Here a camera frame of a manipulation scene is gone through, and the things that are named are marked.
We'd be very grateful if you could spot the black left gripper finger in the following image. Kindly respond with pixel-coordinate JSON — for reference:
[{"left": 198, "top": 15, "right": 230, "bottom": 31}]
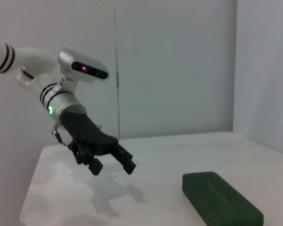
[
  {"left": 109, "top": 143, "right": 137, "bottom": 176},
  {"left": 68, "top": 138, "right": 104, "bottom": 176}
]

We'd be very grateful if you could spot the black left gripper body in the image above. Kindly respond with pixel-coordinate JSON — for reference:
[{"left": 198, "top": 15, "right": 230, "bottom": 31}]
[{"left": 60, "top": 111, "right": 120, "bottom": 157}]

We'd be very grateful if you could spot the green glasses case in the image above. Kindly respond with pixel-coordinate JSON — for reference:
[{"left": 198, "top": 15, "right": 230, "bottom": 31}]
[{"left": 182, "top": 171, "right": 265, "bottom": 226}]

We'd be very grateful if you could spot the left gripper cable with plugs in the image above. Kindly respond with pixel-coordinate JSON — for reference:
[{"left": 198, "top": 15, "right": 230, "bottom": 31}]
[{"left": 50, "top": 120, "right": 71, "bottom": 148}]

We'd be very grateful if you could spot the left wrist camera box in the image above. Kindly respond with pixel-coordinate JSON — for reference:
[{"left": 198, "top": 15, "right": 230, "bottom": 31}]
[{"left": 58, "top": 48, "right": 109, "bottom": 85}]

